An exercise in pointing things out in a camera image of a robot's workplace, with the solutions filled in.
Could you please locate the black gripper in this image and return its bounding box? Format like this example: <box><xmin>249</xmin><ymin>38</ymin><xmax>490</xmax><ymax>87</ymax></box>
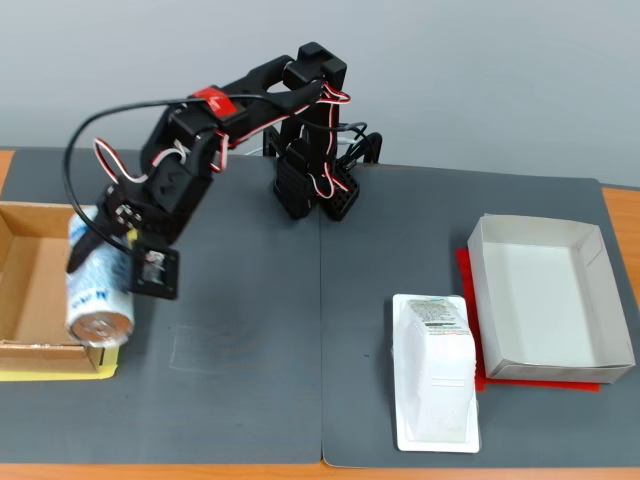
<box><xmin>65</xmin><ymin>183</ymin><xmax>184</xmax><ymax>275</ymax></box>

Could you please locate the white can with blue print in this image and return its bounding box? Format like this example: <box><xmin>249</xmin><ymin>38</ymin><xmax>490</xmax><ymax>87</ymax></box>
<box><xmin>64</xmin><ymin>204</ymin><xmax>137</xmax><ymax>347</ymax></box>

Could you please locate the brown cardboard box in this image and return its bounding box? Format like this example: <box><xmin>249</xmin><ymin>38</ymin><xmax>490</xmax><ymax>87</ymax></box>
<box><xmin>0</xmin><ymin>201</ymin><xmax>126</xmax><ymax>374</ymax></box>

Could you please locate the white paper box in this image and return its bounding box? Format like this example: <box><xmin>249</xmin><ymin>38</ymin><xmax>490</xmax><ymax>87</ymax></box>
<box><xmin>467</xmin><ymin>213</ymin><xmax>636</xmax><ymax>385</ymax></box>

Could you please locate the yellow paper sheet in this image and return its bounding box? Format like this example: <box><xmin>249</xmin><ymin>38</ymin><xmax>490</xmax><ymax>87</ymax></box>
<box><xmin>0</xmin><ymin>227</ymin><xmax>139</xmax><ymax>383</ymax></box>

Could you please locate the dark grey table mat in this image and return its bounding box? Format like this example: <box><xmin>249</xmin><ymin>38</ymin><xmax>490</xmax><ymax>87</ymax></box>
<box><xmin>0</xmin><ymin>148</ymin><xmax>324</xmax><ymax>466</ymax></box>
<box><xmin>318</xmin><ymin>162</ymin><xmax>640</xmax><ymax>470</ymax></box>

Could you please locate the red tape strip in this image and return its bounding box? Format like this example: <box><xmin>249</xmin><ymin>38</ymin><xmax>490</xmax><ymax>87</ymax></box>
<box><xmin>191</xmin><ymin>85</ymin><xmax>236</xmax><ymax>121</ymax></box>

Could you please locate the white plastic package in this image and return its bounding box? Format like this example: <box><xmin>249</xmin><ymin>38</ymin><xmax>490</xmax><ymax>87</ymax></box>
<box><xmin>389</xmin><ymin>293</ymin><xmax>482</xmax><ymax>455</ymax></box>

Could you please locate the red sheet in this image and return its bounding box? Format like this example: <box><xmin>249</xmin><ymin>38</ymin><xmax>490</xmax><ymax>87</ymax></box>
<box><xmin>453</xmin><ymin>248</ymin><xmax>601</xmax><ymax>395</ymax></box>

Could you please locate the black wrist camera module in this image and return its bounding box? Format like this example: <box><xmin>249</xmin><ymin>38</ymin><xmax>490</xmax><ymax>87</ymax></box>
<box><xmin>127</xmin><ymin>242</ymin><xmax>181</xmax><ymax>301</ymax></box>

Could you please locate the thick black camera cable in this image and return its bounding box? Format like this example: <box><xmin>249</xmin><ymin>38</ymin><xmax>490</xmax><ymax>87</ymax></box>
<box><xmin>62</xmin><ymin>97</ymin><xmax>211</xmax><ymax>256</ymax></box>

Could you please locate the red white servo wire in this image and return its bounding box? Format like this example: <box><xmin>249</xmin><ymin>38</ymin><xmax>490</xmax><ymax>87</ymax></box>
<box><xmin>214</xmin><ymin>82</ymin><xmax>351</xmax><ymax>201</ymax></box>
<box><xmin>93</xmin><ymin>138</ymin><xmax>191</xmax><ymax>184</ymax></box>

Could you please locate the black base cable bundle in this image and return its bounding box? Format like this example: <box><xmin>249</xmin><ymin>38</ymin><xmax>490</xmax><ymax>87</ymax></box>
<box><xmin>334</xmin><ymin>122</ymin><xmax>384</xmax><ymax>166</ymax></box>

